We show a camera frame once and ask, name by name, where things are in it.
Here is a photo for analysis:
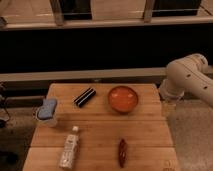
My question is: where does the black striped rectangular block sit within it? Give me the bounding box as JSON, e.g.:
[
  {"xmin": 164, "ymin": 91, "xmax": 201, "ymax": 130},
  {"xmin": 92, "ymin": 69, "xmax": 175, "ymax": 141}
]
[{"xmin": 74, "ymin": 88, "xmax": 96, "ymax": 108}]

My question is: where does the white plastic bottle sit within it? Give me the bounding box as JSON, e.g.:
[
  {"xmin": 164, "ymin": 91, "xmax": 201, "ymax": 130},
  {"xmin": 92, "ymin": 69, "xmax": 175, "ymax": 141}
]
[{"xmin": 59, "ymin": 126, "xmax": 79, "ymax": 169}]

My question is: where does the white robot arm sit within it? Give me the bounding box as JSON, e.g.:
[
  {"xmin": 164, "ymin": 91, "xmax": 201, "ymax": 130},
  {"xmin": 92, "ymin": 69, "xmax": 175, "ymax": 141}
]
[{"xmin": 158, "ymin": 53, "xmax": 213, "ymax": 118}]

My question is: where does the grey metal rail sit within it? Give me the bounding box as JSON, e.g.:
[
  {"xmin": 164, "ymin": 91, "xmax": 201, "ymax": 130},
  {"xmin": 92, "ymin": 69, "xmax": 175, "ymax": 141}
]
[{"xmin": 0, "ymin": 67, "xmax": 165, "ymax": 82}]

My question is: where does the orange ceramic bowl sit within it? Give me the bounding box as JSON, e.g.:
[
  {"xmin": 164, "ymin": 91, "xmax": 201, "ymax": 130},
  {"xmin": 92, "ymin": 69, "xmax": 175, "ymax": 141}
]
[{"xmin": 108, "ymin": 86, "xmax": 138, "ymax": 113}]

